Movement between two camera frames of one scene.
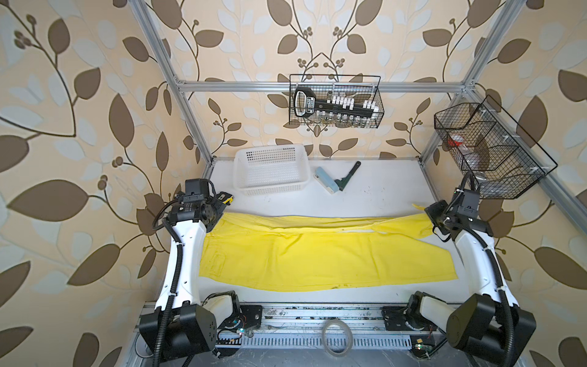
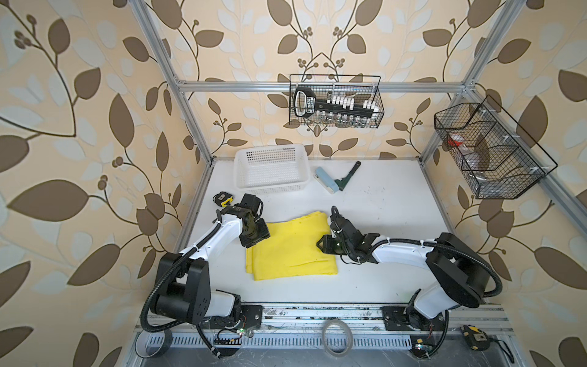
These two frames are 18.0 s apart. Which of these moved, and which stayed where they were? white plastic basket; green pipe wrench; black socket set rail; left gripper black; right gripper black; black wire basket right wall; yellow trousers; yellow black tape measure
Moved: yellow trousers; left gripper black; right gripper black
Stayed: black socket set rail; yellow black tape measure; white plastic basket; green pipe wrench; black wire basket right wall
